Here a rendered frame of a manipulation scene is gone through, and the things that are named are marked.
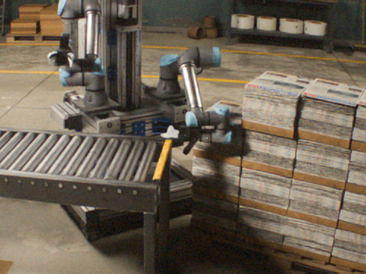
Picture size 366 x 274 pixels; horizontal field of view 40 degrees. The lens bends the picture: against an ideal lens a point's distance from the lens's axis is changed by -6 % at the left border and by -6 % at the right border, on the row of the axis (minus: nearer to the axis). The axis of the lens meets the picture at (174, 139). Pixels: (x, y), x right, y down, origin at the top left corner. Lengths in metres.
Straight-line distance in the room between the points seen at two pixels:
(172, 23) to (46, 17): 2.27
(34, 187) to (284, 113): 1.26
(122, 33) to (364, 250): 1.86
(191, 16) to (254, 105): 6.79
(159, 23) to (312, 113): 7.04
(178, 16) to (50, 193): 7.36
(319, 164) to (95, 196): 1.15
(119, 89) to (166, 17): 6.27
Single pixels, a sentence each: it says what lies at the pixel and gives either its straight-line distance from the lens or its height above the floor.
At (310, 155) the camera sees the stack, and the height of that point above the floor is 0.75.
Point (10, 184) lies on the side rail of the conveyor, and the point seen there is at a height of 0.75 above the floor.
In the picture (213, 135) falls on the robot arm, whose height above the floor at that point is 0.80.
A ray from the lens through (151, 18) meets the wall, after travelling 9.48.
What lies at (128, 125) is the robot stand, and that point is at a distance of 3.19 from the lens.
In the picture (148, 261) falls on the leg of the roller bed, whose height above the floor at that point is 0.42.
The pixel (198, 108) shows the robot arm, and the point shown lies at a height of 0.94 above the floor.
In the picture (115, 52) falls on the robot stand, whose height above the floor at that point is 1.08.
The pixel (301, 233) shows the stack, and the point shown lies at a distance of 2.91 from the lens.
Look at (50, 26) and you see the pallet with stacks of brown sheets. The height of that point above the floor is 0.29.
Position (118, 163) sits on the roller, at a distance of 2.39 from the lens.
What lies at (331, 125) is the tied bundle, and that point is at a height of 0.93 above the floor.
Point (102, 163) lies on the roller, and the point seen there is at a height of 0.80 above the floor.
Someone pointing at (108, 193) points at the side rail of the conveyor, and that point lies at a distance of 2.22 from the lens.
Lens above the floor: 1.81
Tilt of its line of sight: 23 degrees down
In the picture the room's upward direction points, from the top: 2 degrees clockwise
